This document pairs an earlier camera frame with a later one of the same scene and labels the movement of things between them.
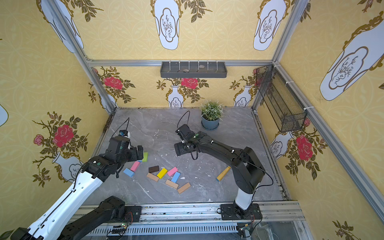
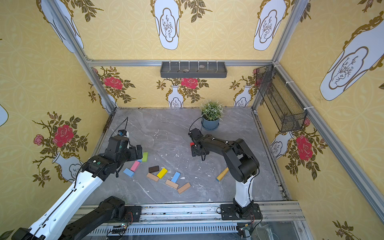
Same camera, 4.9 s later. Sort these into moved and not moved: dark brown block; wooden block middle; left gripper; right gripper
Moved: right gripper
Not moved: left gripper; wooden block middle; dark brown block
